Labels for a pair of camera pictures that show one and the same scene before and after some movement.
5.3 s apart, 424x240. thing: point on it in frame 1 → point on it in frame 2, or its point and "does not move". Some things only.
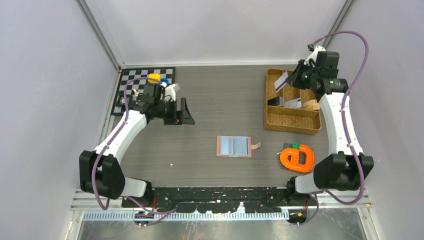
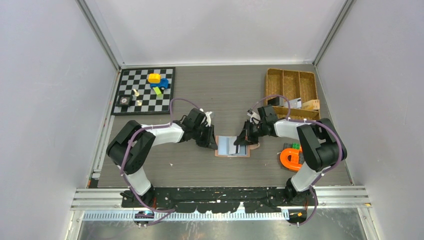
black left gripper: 180,117 → 209,142
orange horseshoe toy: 293,165 does not move
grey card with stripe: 296,103 does not move
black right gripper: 292,79 → 246,137
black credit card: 274,101 does not move
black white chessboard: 138,84 does not move
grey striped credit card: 281,82 → 232,148
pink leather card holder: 235,146 does not move
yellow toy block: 154,76 does not move
